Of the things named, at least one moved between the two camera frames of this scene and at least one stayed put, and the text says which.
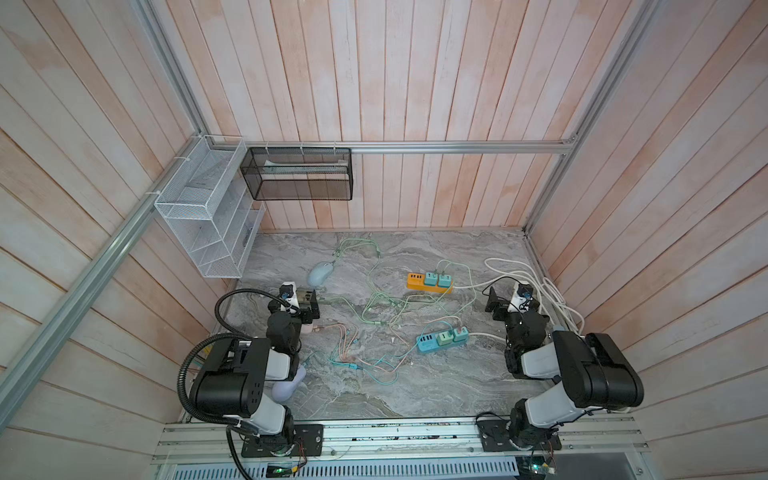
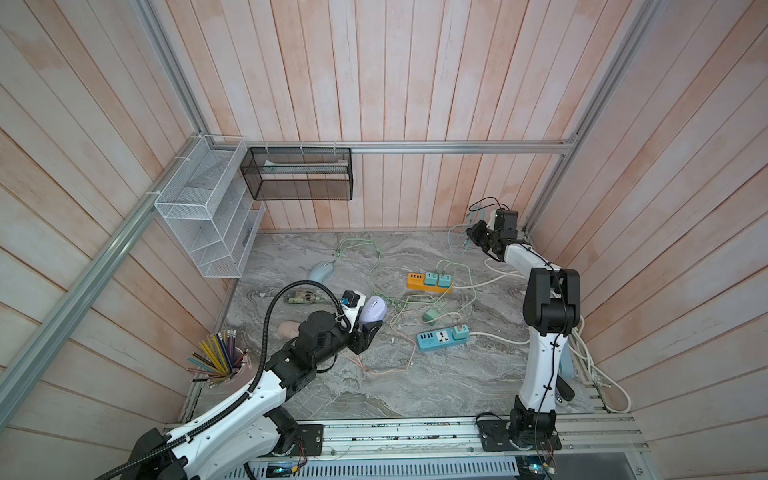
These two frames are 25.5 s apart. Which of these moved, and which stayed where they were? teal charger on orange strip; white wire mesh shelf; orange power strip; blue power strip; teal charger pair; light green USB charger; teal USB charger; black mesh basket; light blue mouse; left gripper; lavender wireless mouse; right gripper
Moved: light green USB charger; right gripper; lavender wireless mouse; left gripper
Stayed: teal USB charger; teal charger pair; light blue mouse; blue power strip; black mesh basket; teal charger on orange strip; white wire mesh shelf; orange power strip
